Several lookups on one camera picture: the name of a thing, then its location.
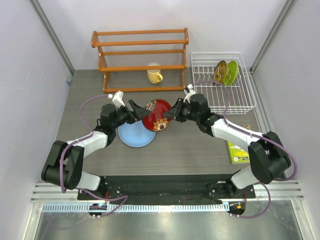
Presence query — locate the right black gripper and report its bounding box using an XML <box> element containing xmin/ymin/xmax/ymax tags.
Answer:
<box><xmin>163</xmin><ymin>98</ymin><xmax>200</xmax><ymax>123</ymax></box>

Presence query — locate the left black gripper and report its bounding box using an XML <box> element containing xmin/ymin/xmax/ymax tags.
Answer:
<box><xmin>111</xmin><ymin>100</ymin><xmax>150</xmax><ymax>130</ymax></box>

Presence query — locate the red floral plate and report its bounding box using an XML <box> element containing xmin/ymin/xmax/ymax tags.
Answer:
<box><xmin>142</xmin><ymin>99</ymin><xmax>171</xmax><ymax>133</ymax></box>

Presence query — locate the blue plate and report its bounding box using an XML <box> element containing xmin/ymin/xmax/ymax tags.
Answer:
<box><xmin>118</xmin><ymin>120</ymin><xmax>156</xmax><ymax>148</ymax></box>

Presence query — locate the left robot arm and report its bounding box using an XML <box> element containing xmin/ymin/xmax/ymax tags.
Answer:
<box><xmin>41</xmin><ymin>100</ymin><xmax>151</xmax><ymax>200</ymax></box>

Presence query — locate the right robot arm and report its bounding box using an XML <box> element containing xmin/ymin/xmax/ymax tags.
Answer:
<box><xmin>163</xmin><ymin>93</ymin><xmax>292</xmax><ymax>198</ymax></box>

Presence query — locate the orange wooden shelf rack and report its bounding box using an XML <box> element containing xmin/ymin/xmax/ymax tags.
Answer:
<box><xmin>91</xmin><ymin>27</ymin><xmax>189</xmax><ymax>93</ymax></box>

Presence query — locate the yellow ceramic mug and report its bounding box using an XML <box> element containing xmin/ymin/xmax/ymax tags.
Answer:
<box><xmin>147</xmin><ymin>69</ymin><xmax>164</xmax><ymax>85</ymax></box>

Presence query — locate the brown yellow plate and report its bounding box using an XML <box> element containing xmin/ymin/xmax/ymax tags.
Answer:
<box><xmin>213</xmin><ymin>60</ymin><xmax>228</xmax><ymax>86</ymax></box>

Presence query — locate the green plate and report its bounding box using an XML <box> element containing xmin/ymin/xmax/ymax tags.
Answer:
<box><xmin>223</xmin><ymin>60</ymin><xmax>239</xmax><ymax>86</ymax></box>

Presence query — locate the green booklet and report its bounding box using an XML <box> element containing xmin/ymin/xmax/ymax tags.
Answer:
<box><xmin>226</xmin><ymin>141</ymin><xmax>250</xmax><ymax>165</ymax></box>

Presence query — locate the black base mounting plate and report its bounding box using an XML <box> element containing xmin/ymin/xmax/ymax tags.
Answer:
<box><xmin>77</xmin><ymin>174</ymin><xmax>256</xmax><ymax>206</ymax></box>

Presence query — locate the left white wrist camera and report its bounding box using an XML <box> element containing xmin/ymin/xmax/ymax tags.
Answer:
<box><xmin>107</xmin><ymin>90</ymin><xmax>126</xmax><ymax>108</ymax></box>

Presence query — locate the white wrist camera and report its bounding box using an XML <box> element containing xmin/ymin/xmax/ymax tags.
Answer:
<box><xmin>107</xmin><ymin>90</ymin><xmax>126</xmax><ymax>108</ymax></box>
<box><xmin>183</xmin><ymin>84</ymin><xmax>196</xmax><ymax>104</ymax></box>

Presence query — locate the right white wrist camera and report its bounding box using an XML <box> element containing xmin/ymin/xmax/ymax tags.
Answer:
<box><xmin>183</xmin><ymin>84</ymin><xmax>196</xmax><ymax>104</ymax></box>

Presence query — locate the white wire dish rack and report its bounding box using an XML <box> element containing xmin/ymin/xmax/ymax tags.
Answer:
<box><xmin>190</xmin><ymin>52</ymin><xmax>256</xmax><ymax>115</ymax></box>

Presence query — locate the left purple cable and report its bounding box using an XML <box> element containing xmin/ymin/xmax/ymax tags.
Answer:
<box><xmin>59</xmin><ymin>94</ymin><xmax>129</xmax><ymax>217</ymax></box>

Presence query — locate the white slotted cable duct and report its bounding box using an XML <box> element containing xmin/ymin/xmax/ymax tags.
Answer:
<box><xmin>42</xmin><ymin>202</ymin><xmax>230</xmax><ymax>213</ymax></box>

